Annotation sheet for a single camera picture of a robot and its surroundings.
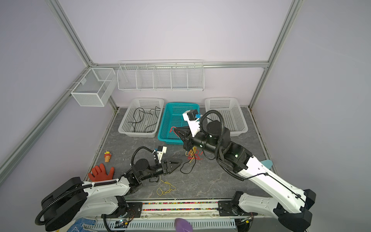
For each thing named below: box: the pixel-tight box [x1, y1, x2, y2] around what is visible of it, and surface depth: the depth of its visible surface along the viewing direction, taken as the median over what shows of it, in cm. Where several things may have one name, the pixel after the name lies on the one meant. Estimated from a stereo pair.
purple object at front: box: [174, 217, 194, 232], surface depth 71 cm
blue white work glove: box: [67, 217, 97, 232], surface depth 70 cm
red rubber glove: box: [87, 163, 115, 182], surface depth 87 cm
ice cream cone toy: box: [104, 150, 112, 163], surface depth 93 cm
